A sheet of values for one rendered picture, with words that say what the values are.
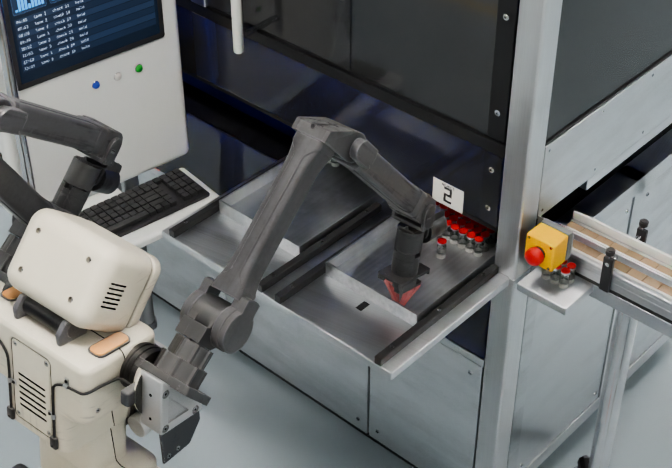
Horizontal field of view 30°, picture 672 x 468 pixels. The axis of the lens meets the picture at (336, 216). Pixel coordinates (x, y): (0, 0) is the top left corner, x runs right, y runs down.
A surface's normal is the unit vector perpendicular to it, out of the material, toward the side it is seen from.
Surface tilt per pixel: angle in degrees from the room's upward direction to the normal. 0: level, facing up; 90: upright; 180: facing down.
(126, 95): 90
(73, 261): 48
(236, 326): 90
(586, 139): 90
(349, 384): 90
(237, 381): 0
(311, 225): 0
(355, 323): 0
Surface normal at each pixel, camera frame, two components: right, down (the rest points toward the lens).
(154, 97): 0.64, 0.47
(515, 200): -0.67, 0.45
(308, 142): -0.40, -0.29
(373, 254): 0.00, -0.79
